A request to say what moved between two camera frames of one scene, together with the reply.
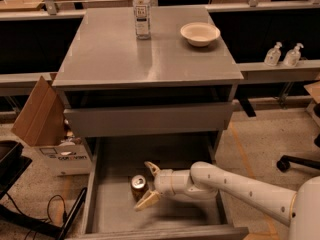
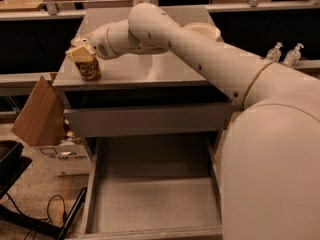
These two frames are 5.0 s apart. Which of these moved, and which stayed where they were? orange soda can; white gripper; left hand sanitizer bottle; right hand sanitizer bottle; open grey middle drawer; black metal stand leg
Moved: orange soda can; white gripper
Stayed: black metal stand leg; open grey middle drawer; left hand sanitizer bottle; right hand sanitizer bottle
